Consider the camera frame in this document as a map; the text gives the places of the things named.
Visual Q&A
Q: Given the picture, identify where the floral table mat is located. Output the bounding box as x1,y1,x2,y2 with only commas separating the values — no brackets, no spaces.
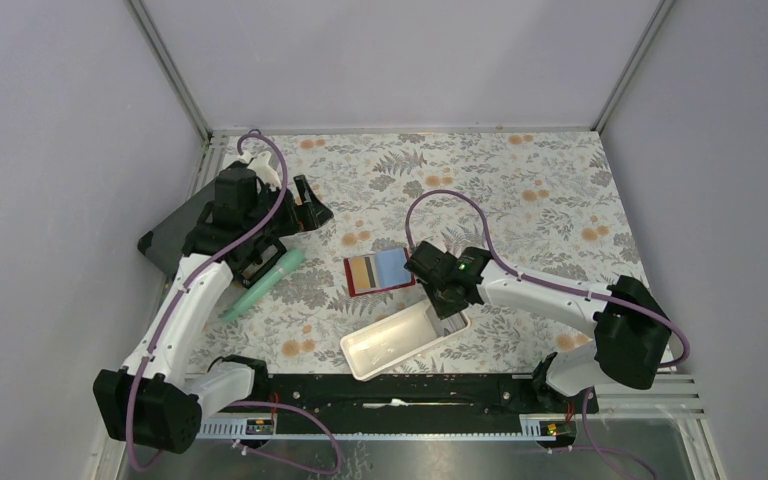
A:
188,132,644,374

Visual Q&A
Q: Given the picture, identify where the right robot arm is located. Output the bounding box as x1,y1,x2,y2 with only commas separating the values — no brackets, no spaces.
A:
405,241,672,412

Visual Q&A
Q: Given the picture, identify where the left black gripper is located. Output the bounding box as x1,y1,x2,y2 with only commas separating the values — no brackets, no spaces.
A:
244,174,332,238

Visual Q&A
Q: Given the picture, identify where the purple cable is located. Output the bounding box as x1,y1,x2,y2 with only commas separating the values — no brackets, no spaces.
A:
124,131,346,477
404,190,691,480

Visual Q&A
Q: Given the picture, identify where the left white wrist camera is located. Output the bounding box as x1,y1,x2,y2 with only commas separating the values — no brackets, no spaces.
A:
236,151,281,187

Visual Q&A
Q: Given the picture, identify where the white plastic tray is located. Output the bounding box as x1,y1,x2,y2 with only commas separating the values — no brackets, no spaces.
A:
340,300,473,382

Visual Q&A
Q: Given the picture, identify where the red card holder wallet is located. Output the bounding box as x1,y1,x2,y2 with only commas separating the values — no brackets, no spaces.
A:
343,248,416,297

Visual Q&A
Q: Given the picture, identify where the silver VIP card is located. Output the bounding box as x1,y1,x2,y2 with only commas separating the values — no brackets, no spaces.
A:
439,312,469,336

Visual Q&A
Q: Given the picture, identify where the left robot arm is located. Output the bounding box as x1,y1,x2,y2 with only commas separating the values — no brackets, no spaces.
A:
93,162,333,454

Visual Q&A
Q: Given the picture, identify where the black hard case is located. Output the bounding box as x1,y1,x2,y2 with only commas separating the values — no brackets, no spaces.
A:
136,160,289,287

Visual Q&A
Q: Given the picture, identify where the mint green tube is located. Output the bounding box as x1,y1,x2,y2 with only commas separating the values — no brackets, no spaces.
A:
220,248,305,323

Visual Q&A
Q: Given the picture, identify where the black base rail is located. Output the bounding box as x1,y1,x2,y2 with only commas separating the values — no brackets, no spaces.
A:
191,372,697,444

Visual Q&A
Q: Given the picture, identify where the gold credit card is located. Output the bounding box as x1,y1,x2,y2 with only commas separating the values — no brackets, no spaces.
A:
346,255,380,294

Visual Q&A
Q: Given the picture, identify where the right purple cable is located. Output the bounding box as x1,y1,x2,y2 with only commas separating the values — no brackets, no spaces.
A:
404,190,691,480

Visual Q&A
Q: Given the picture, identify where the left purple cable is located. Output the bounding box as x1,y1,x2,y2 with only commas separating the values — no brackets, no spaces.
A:
124,131,346,477

